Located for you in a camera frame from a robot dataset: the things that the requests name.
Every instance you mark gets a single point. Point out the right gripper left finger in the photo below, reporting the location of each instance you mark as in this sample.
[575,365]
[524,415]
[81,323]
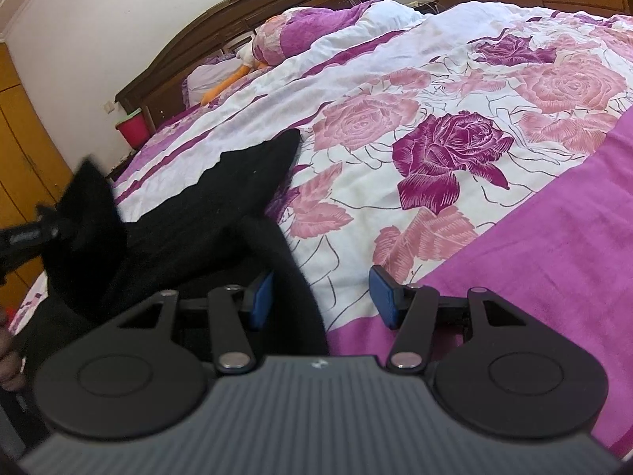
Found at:
[234,312]

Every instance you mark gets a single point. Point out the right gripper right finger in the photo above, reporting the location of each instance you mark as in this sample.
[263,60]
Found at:
[412,312]

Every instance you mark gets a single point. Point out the purple floral bed quilt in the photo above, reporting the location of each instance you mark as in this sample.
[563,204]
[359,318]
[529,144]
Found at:
[486,152]

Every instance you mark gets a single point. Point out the person's left hand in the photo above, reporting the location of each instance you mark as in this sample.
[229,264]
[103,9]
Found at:
[12,377]

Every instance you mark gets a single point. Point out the black knit cardigan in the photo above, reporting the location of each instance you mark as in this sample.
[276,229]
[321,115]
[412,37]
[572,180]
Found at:
[219,231]

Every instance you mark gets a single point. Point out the purple floral pillow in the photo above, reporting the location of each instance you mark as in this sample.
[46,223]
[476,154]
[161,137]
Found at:
[293,32]

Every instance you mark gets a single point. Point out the dark wooden headboard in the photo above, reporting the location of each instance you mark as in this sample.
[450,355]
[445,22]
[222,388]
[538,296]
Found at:
[156,92]

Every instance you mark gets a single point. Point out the orange wooden wardrobe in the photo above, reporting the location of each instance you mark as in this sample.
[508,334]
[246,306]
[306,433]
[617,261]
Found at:
[33,171]

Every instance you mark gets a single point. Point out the dark wooden nightstand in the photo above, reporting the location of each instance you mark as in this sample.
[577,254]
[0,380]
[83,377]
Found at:
[120,168]

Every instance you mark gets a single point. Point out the orange white plush toy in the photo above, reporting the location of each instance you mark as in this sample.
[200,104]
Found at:
[248,64]

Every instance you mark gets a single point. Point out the red plastic bucket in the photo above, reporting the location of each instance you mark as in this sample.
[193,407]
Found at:
[134,129]

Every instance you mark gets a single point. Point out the light purple pillow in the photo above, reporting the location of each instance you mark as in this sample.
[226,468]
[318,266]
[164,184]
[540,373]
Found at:
[210,73]

